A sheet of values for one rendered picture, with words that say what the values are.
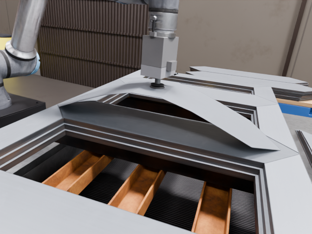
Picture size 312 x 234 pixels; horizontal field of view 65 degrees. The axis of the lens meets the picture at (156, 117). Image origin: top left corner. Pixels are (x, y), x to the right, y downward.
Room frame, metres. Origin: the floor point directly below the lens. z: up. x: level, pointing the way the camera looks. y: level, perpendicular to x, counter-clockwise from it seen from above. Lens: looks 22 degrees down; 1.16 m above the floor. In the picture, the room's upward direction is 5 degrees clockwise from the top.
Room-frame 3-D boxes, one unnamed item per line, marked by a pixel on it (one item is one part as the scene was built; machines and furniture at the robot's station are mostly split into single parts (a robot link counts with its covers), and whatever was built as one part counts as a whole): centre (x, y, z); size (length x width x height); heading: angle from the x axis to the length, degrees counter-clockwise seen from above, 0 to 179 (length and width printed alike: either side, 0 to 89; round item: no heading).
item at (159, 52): (0.66, -0.01, 1.07); 0.10 x 0.09 x 0.16; 61
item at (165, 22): (0.67, 0.00, 1.15); 0.08 x 0.08 x 0.05
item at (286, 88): (1.56, -0.56, 0.82); 0.80 x 0.40 x 0.06; 73
